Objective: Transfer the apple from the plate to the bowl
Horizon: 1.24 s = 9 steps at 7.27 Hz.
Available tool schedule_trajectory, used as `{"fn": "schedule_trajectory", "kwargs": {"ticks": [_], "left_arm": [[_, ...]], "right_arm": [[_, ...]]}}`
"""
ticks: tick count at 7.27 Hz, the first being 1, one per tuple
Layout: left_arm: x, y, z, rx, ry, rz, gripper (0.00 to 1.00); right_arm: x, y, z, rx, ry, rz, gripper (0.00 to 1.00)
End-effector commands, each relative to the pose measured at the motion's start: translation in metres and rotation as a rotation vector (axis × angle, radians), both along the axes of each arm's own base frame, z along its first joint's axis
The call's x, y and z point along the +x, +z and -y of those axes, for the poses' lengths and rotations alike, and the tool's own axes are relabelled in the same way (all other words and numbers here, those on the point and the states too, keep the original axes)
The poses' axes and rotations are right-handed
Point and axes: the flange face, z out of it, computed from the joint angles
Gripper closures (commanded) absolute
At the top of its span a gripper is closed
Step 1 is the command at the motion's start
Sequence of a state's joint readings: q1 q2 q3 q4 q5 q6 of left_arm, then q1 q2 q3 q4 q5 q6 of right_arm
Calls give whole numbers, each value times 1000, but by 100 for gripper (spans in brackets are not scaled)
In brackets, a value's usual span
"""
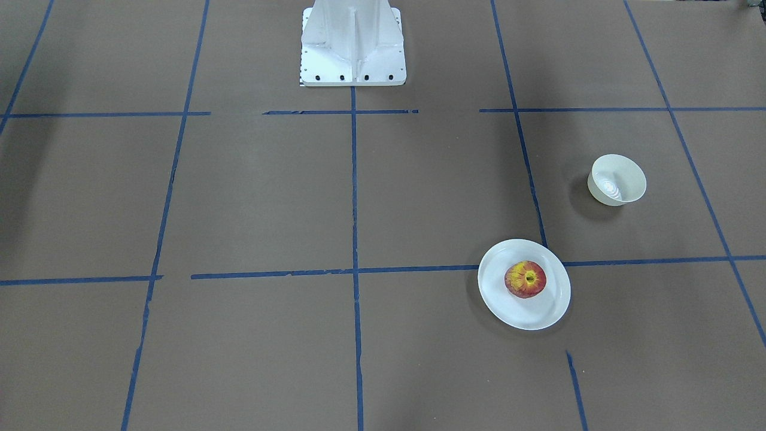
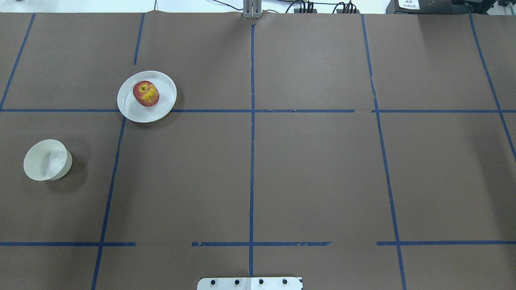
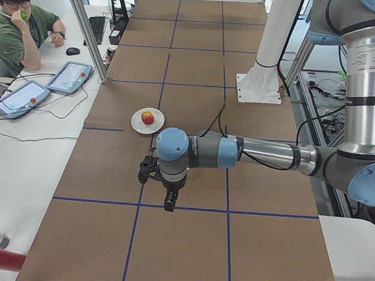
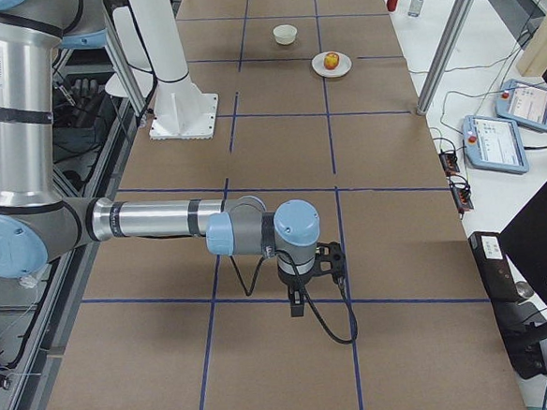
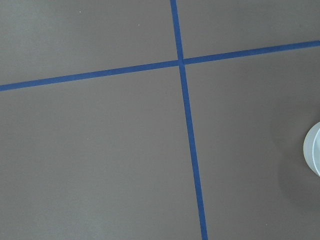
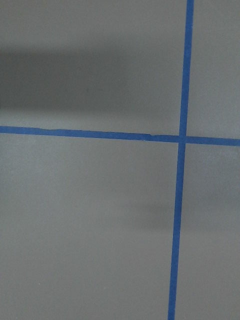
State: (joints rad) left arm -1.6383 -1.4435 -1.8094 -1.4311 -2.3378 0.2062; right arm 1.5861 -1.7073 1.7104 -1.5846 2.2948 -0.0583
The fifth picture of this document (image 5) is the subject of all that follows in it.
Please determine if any crossing blue tape strip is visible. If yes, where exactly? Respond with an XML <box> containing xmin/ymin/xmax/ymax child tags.
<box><xmin>0</xmin><ymin>40</ymin><xmax>320</xmax><ymax>92</ymax></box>

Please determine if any white bowl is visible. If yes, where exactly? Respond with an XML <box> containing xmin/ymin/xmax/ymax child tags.
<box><xmin>303</xmin><ymin>122</ymin><xmax>320</xmax><ymax>177</ymax></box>

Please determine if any long blue tape strip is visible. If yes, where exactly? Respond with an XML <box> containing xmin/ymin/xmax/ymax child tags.
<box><xmin>170</xmin><ymin>0</ymin><xmax>208</xmax><ymax>240</ymax></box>

